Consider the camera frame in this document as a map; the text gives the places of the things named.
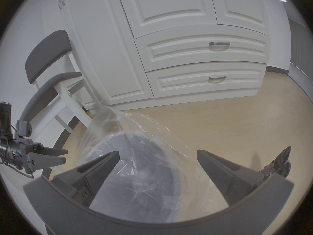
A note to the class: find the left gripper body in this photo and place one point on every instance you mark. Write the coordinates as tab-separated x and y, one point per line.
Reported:
27	155

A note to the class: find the black plastic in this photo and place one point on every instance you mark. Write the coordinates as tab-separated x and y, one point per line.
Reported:
278	163

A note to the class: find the white chair with grey cushions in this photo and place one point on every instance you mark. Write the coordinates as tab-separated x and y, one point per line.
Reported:
46	50

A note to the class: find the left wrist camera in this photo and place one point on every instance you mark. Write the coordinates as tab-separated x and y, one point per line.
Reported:
24	128

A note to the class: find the white wardrobe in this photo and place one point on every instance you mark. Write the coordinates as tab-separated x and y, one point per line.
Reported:
183	70

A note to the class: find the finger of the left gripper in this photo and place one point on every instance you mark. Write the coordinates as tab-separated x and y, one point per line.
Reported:
49	162
55	152

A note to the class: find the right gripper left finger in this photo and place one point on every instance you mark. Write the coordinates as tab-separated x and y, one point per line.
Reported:
97	175

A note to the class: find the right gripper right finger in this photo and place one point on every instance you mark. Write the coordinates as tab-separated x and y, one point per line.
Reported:
220	175

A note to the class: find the clear plastic bag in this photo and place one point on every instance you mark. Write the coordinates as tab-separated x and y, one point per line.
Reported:
146	146

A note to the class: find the white trash bin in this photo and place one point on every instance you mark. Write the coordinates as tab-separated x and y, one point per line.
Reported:
146	170

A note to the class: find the grey curtain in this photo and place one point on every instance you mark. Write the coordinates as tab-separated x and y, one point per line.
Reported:
298	45

